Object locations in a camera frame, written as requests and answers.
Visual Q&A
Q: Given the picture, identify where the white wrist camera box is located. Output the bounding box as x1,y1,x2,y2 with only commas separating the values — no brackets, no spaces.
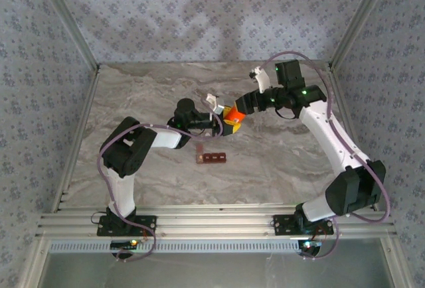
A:
248,65,272,94
203,93,224,115

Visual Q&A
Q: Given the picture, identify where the orange pill bottle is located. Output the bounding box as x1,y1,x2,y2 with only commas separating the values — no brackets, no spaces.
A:
222,106,247,125

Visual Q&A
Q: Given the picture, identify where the aluminium mounting rail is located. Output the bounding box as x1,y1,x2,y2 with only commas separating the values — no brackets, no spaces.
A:
35,203,398,238

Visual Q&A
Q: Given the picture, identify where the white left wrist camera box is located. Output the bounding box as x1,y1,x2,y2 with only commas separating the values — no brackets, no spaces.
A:
203,93,224,115

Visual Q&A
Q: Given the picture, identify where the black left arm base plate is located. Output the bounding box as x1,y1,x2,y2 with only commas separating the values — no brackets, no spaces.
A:
96,214,157,237

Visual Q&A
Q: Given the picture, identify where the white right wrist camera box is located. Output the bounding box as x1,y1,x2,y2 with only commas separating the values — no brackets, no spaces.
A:
248,65,272,94

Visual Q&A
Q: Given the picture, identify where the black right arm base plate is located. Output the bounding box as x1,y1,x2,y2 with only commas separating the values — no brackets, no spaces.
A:
272,214,335,236

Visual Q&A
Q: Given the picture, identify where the aluminium frame leg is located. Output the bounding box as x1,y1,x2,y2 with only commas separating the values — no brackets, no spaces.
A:
380,238,410,288
19,238,50,288

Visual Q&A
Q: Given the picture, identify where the aluminium frame post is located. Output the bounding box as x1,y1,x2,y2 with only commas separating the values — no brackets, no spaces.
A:
327,0,398,72
31,0,101,72

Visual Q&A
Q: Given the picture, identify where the small controller board green light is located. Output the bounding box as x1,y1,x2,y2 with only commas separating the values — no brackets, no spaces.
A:
110,240,139,250
297,240,322,250

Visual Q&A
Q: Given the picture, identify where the aluminium table side rail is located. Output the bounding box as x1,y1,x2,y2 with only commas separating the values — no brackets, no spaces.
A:
49,65,100,214
327,65,381,211

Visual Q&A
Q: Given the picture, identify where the grey slotted cable duct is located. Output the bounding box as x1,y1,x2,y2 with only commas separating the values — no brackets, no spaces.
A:
48,238,301,254

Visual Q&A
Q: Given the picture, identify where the brown pill organizer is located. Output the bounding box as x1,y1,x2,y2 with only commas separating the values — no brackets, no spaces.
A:
195,144,228,165

